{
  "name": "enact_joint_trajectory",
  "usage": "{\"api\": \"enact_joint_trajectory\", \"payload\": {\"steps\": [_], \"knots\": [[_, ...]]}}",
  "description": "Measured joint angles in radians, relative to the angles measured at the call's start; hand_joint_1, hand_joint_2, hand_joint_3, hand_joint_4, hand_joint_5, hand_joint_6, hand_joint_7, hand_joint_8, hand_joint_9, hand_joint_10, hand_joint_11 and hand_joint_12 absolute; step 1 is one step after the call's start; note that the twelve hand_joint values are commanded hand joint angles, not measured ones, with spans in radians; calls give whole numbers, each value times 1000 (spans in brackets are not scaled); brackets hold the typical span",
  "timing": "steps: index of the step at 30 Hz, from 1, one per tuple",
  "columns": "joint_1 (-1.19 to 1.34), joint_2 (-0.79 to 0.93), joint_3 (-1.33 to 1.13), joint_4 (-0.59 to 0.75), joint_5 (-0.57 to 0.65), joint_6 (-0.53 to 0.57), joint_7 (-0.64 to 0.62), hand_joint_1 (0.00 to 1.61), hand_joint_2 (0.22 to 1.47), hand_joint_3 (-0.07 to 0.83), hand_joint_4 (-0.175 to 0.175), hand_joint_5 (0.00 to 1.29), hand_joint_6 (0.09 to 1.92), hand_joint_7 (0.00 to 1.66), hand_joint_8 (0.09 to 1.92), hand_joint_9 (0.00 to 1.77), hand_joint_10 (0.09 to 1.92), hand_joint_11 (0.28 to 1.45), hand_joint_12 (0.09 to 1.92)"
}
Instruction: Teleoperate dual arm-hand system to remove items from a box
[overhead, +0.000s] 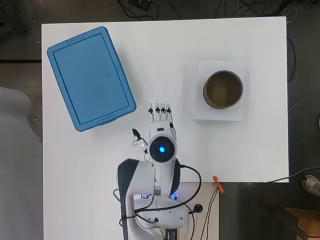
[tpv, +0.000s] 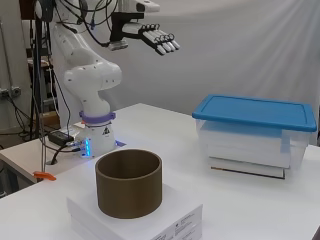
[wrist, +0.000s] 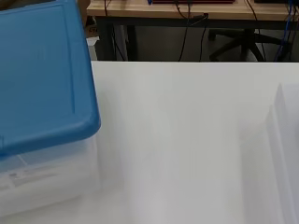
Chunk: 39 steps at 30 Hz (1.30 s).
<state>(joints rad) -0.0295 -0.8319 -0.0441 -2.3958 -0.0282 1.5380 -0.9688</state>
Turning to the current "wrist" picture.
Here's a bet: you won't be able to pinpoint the blue plastic box lid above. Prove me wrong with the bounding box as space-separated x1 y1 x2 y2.
0 0 102 161

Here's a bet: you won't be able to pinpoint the clear plastic storage box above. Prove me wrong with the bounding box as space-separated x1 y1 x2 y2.
0 130 105 218

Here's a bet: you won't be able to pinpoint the black office chair base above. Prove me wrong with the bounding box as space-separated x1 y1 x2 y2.
207 28 283 63

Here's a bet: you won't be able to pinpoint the white flat stand box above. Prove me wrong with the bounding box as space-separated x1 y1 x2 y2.
238 82 299 224

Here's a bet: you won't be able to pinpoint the black hanging desk cable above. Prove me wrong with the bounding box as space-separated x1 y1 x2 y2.
173 0 209 63

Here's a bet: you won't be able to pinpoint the wooden desk with black frame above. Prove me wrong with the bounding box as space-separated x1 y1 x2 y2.
86 0 299 63

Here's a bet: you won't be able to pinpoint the blue hanging desk cables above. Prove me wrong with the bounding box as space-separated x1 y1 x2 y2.
273 0 297 63

